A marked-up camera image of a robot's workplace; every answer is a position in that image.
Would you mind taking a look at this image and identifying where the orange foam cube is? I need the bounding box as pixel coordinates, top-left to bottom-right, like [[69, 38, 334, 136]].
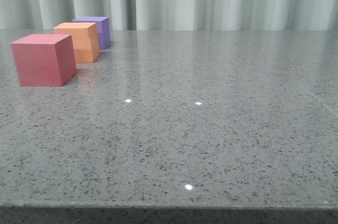
[[53, 22, 100, 63]]

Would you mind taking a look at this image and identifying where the purple foam cube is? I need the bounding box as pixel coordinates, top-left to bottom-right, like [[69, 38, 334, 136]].
[[72, 16, 111, 50]]

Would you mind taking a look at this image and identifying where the red foam cube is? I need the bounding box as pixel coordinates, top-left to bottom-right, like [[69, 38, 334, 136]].
[[11, 34, 77, 86]]

